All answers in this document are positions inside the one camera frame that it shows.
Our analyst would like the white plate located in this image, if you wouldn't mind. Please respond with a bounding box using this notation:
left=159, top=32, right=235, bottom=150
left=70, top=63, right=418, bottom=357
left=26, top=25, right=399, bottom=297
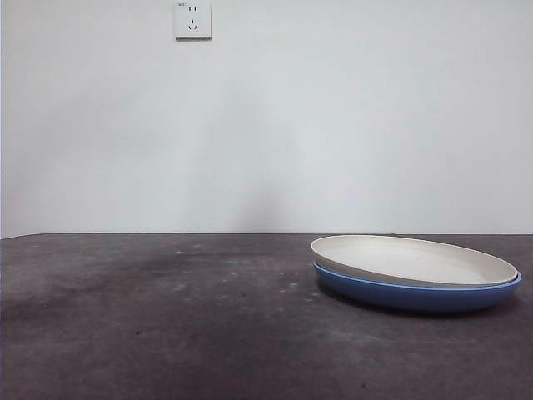
left=310, top=234, right=520, bottom=288

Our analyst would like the blue plate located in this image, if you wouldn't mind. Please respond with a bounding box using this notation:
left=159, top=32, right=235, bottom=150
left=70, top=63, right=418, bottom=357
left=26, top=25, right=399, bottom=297
left=312, top=260, right=524, bottom=314

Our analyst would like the white wall socket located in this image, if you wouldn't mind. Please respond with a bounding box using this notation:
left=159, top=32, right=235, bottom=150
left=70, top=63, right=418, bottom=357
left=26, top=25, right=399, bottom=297
left=173, top=0, right=212, bottom=42

